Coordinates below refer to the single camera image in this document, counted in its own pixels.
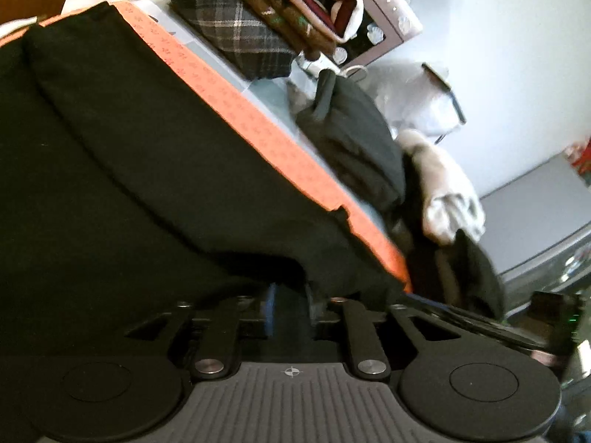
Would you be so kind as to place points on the thick black folded clothes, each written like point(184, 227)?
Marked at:
point(360, 147)

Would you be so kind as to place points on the grey thin rod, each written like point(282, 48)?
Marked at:
point(459, 110)

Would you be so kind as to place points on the pink water dispenser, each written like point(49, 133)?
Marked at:
point(392, 14)

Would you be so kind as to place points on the white plastic bag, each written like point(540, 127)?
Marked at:
point(415, 101)

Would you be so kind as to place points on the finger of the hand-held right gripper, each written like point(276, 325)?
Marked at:
point(498, 325)

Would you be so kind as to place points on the brown patterned folded garment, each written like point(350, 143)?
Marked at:
point(277, 14)

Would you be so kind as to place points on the red packages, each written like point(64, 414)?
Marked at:
point(579, 154)

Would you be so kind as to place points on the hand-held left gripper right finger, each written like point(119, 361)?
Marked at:
point(323, 317)

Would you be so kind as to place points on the orange flower-print mat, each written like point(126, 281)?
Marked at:
point(210, 80)

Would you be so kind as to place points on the black folded garment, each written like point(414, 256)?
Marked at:
point(475, 277)

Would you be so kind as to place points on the plaid folded garment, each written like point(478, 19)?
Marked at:
point(231, 32)

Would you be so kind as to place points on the cream white fleece garment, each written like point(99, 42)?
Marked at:
point(448, 194)

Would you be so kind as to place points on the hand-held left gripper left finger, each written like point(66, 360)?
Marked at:
point(271, 307)

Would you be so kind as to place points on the black pants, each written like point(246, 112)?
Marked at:
point(138, 170)

